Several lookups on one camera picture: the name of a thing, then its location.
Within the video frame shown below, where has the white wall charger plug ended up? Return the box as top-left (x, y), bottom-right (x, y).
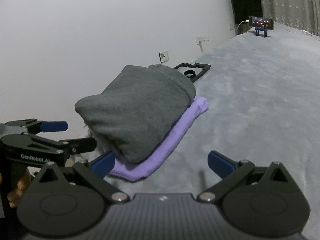
top-left (196, 36), bottom-right (210, 46)

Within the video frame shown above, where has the person's left hand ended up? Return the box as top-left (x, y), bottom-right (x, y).
top-left (7, 170), bottom-right (31, 208)

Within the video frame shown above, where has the white cable by curtain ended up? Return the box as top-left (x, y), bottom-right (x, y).
top-left (280, 27), bottom-right (320, 41)

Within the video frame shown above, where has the blue phone stand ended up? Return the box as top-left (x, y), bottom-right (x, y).
top-left (254, 26), bottom-right (269, 38)

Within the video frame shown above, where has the black hanging garment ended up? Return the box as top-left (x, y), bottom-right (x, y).
top-left (229, 0), bottom-right (263, 26)

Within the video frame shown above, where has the grey-blue bed blanket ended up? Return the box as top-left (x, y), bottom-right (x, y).
top-left (107, 23), bottom-right (319, 224)

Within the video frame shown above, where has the black plastic frame holder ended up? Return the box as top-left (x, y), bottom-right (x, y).
top-left (174, 63), bottom-right (211, 83)

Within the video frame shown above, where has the grey t-shirt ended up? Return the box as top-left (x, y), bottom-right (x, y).
top-left (75, 64), bottom-right (196, 163)

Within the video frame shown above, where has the smartphone showing video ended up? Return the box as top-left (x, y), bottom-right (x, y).
top-left (249, 16), bottom-right (274, 30)

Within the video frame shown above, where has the folded purple t-shirt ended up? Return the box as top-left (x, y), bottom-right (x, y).
top-left (109, 96), bottom-right (209, 182)

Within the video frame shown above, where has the grey patterned curtain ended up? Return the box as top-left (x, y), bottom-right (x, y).
top-left (261, 0), bottom-right (319, 36)

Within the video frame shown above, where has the white wall socket plate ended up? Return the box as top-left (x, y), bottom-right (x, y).
top-left (158, 51), bottom-right (169, 63)

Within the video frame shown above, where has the white charging cable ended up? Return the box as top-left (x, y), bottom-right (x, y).
top-left (235, 20), bottom-right (251, 36)

